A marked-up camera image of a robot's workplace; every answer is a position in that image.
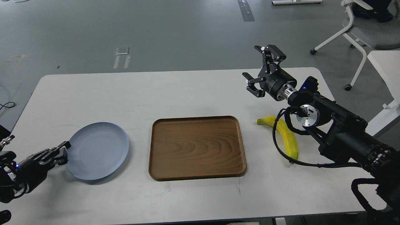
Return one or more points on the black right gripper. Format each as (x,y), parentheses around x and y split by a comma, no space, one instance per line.
(272,78)

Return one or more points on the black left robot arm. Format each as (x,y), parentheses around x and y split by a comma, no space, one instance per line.
(18,179)

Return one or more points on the light blue plate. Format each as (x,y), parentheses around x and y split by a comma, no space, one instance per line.
(97,150)

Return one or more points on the yellow banana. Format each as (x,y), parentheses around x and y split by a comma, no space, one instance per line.
(289,139)

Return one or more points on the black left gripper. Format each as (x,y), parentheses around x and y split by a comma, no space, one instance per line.
(34,169)

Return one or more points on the brown wooden tray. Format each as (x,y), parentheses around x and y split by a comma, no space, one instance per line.
(195,148)

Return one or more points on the white office chair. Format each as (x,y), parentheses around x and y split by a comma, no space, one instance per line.
(366,33)

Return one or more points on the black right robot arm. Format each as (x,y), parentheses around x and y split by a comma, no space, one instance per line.
(340,133)

